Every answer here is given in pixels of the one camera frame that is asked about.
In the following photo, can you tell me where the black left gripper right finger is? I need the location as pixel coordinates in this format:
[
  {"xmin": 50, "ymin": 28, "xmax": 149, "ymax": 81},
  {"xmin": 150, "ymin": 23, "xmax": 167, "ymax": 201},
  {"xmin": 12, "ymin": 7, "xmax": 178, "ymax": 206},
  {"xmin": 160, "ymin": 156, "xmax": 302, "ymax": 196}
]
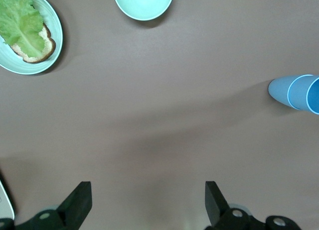
[{"xmin": 204, "ymin": 181, "xmax": 300, "ymax": 230}]

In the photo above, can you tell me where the brown table cover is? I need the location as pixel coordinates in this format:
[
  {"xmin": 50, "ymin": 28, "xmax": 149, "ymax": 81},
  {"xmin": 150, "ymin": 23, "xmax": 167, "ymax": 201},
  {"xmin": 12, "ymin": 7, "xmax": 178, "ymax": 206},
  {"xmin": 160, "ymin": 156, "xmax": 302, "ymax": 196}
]
[{"xmin": 0, "ymin": 0, "xmax": 319, "ymax": 230}]

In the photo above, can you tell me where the bread slice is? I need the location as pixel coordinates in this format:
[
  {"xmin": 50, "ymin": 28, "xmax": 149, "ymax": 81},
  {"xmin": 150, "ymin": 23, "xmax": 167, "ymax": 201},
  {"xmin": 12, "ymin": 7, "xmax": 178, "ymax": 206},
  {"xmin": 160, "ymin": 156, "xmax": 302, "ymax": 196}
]
[{"xmin": 9, "ymin": 24, "xmax": 57, "ymax": 64}]

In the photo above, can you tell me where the cream white appliance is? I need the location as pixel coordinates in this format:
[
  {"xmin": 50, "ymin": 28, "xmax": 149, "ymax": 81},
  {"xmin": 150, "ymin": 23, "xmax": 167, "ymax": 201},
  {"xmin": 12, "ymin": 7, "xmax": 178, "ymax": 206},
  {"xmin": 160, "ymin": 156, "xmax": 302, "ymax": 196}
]
[{"xmin": 0, "ymin": 170, "xmax": 15, "ymax": 220}]

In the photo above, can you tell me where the blue plastic cup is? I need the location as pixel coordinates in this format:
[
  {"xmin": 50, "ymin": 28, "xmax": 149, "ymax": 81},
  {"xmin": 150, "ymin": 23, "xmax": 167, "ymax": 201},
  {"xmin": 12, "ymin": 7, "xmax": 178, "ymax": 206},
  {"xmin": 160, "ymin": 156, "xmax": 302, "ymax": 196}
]
[
  {"xmin": 268, "ymin": 74, "xmax": 314, "ymax": 111},
  {"xmin": 288, "ymin": 75, "xmax": 319, "ymax": 115}
]

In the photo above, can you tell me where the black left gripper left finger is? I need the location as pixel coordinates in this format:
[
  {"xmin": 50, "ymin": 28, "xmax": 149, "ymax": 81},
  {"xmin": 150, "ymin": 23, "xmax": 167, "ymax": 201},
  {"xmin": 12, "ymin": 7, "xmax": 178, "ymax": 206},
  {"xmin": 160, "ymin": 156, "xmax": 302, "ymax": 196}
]
[{"xmin": 0, "ymin": 181, "xmax": 93, "ymax": 230}]

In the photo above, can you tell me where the pale green bowl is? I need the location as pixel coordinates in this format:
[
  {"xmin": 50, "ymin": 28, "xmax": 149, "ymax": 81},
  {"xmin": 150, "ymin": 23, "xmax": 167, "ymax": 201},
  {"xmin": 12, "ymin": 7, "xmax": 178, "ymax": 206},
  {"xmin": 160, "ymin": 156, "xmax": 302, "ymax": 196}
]
[{"xmin": 113, "ymin": 0, "xmax": 174, "ymax": 21}]

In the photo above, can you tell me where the green lettuce leaf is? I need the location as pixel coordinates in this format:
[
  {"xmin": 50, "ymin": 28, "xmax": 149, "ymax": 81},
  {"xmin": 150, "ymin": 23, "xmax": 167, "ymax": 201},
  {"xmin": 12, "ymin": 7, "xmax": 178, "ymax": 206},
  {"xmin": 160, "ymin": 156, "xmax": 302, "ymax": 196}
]
[{"xmin": 0, "ymin": 0, "xmax": 47, "ymax": 58}]

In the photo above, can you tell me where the pale green plate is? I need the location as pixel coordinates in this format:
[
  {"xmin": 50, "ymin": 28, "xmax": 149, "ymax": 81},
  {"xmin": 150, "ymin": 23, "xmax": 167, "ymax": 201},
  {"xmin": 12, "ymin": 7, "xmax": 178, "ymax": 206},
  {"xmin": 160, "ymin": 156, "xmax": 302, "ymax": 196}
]
[{"xmin": 0, "ymin": 0, "xmax": 63, "ymax": 75}]

